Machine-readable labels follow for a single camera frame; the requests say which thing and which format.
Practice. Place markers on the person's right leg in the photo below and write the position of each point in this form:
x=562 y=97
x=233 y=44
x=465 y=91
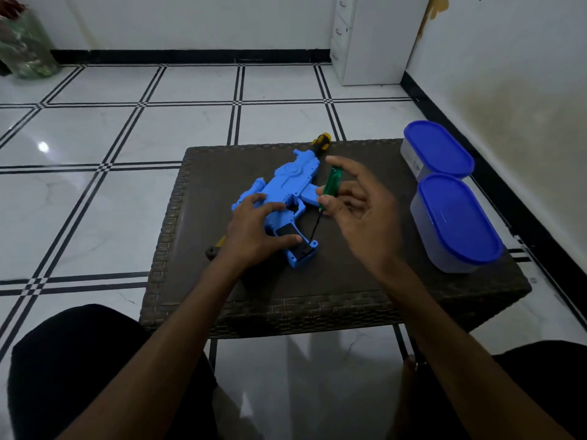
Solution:
x=550 y=389

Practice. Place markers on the person's left forearm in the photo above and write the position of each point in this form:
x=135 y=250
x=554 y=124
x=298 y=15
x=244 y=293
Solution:
x=174 y=343

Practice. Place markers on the green plastic bag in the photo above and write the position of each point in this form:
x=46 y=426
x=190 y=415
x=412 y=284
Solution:
x=25 y=45

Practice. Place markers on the person's leg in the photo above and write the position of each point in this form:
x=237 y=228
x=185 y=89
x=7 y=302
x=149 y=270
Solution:
x=550 y=389
x=78 y=361

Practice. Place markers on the person's right middle finger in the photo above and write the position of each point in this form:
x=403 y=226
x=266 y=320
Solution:
x=351 y=188

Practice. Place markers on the dark woven wicker table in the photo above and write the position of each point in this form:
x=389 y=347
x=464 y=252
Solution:
x=357 y=293

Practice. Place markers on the person's right hand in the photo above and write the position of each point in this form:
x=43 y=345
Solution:
x=371 y=219

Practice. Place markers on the person's left thumb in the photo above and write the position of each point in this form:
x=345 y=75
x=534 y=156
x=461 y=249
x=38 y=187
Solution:
x=286 y=243

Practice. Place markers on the clear container with blue lid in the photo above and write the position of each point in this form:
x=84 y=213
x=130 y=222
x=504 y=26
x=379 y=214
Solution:
x=438 y=148
x=458 y=219

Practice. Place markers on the person's left hand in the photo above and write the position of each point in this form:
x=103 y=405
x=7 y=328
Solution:
x=247 y=238

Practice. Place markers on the white drawer cabinet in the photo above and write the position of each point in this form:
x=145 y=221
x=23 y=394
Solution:
x=376 y=41

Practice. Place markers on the person's left middle finger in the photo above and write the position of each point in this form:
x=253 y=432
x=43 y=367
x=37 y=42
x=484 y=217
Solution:
x=254 y=199

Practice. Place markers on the blue plastic toy gun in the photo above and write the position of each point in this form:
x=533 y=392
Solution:
x=290 y=179

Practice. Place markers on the person's right forearm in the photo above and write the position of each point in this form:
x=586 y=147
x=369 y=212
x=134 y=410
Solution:
x=458 y=357

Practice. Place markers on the person's left leg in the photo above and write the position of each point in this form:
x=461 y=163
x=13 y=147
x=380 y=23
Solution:
x=78 y=361

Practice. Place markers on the person's right thumb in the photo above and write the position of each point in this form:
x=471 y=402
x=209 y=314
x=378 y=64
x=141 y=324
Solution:
x=332 y=207

